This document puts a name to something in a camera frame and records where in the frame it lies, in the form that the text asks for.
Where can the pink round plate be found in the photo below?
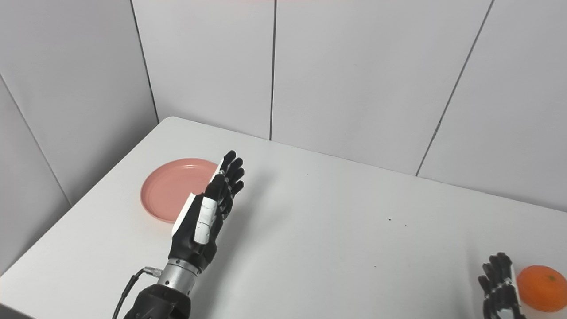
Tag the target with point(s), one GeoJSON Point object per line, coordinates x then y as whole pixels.
{"type": "Point", "coordinates": [172, 190]}

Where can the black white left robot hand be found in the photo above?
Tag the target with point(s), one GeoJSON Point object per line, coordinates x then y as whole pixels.
{"type": "Point", "coordinates": [203, 226]}

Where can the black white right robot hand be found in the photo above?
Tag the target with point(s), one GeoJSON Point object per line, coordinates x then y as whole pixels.
{"type": "Point", "coordinates": [500, 292]}

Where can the orange fruit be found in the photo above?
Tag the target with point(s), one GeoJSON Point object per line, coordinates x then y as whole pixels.
{"type": "Point", "coordinates": [542, 288]}

